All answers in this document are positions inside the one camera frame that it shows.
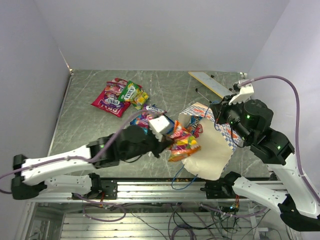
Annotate blue snack bag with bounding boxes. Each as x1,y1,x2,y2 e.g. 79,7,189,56
129,114,175,135

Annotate orange Fox's candy bag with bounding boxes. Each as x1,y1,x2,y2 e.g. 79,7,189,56
168,120,201,162

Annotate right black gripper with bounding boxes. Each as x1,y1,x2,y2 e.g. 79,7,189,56
210,93,253,143

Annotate purple Fox's berries candy bag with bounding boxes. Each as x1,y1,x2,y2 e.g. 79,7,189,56
130,104,167,128

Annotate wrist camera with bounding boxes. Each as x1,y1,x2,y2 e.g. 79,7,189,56
148,115,170,142
228,79,254,106

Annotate M&M's candy bag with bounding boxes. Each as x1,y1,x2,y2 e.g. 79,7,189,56
185,115,203,138

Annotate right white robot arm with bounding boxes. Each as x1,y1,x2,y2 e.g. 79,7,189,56
210,96,320,232

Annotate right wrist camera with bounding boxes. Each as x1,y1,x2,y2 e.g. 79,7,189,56
228,79,254,106

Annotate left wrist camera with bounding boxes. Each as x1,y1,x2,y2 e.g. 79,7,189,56
148,115,170,142

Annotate blue checkered paper bag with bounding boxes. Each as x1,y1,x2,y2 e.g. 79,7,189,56
178,102,242,181

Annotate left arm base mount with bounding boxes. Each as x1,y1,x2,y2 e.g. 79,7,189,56
81,178,118,200

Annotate small whiteboard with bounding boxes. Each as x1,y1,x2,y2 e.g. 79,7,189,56
188,71,233,99

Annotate yellow green candy wrapper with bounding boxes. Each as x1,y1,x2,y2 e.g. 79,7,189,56
118,81,149,110

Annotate aluminium frame rail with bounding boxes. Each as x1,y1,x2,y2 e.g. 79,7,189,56
28,181,287,204

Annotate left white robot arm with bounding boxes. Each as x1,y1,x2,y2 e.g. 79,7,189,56
11,125,173,200

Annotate red snack bag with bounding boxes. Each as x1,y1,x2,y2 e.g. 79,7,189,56
91,77,140,118

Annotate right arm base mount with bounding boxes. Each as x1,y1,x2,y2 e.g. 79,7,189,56
201,181,236,199

